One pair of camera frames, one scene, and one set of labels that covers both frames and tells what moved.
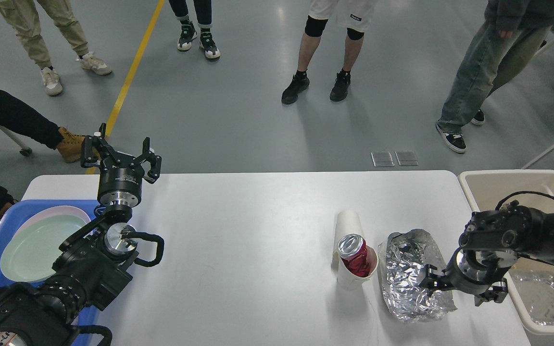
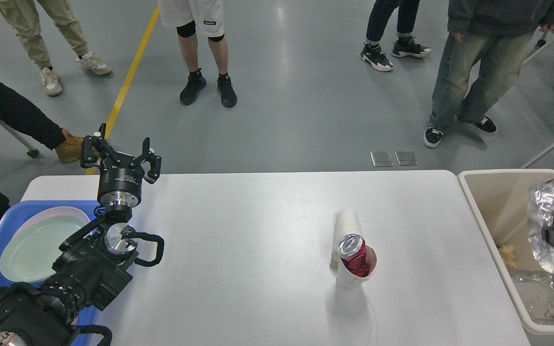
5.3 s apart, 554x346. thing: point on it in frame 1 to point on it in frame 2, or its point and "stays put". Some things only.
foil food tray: [546, 295] stays put
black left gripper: [118, 187] stays put
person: [187, 32] to [406, 45]
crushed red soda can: [353, 252] stays put
